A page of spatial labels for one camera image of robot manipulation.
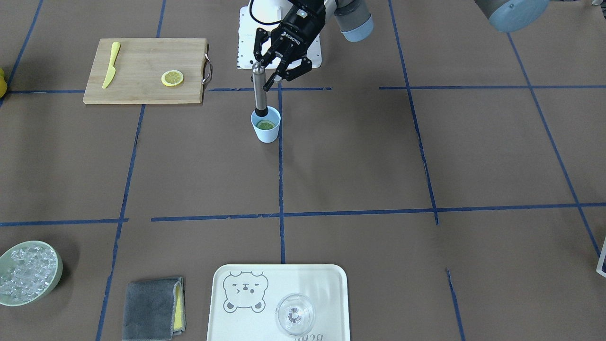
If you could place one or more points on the bamboo cutting board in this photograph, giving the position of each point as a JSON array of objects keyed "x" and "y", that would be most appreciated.
[{"x": 139, "y": 66}]

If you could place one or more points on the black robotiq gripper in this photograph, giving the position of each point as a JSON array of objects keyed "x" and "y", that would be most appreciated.
[{"x": 299, "y": 27}]

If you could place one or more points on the clear wine glass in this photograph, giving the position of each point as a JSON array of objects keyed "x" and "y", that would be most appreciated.
[{"x": 295, "y": 315}]

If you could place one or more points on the grey folded cloth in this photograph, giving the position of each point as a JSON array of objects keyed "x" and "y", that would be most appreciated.
[{"x": 154, "y": 310}]

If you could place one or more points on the yellow lemon slice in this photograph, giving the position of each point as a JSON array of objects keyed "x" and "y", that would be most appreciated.
[{"x": 265, "y": 124}]

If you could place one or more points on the yellow plastic knife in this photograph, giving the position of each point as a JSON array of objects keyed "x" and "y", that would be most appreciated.
[{"x": 111, "y": 69}]

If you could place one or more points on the light blue plastic cup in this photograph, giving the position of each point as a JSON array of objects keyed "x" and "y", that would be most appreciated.
[{"x": 267, "y": 136}]

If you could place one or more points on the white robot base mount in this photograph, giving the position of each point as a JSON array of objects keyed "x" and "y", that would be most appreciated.
[{"x": 246, "y": 47}]

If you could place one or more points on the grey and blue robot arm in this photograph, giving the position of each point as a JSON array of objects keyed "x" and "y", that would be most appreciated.
[{"x": 355, "y": 20}]

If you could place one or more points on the cream bear serving tray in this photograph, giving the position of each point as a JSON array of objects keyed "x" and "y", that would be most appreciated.
[{"x": 244, "y": 299}]

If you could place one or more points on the green bowl of ice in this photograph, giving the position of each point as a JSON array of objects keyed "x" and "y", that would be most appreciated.
[{"x": 29, "y": 271}]

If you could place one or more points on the steel muddler black tip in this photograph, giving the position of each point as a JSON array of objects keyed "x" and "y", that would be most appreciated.
[{"x": 259, "y": 79}]

